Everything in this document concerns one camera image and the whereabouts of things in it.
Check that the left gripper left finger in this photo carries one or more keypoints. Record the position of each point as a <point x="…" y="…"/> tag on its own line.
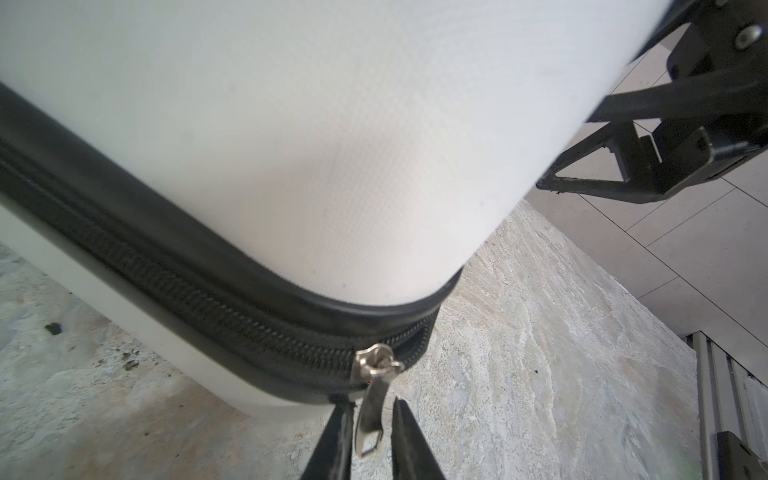
<point x="331" y="457"/>

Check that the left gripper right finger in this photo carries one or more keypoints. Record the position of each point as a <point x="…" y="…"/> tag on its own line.
<point x="412" y="457"/>

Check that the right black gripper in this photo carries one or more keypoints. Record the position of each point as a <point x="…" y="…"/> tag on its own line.
<point x="713" y="112"/>

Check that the aluminium mounting rail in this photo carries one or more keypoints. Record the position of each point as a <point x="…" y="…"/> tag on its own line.
<point x="732" y="414"/>

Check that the black suitcase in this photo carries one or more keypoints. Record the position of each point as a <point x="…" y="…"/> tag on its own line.
<point x="359" y="150"/>

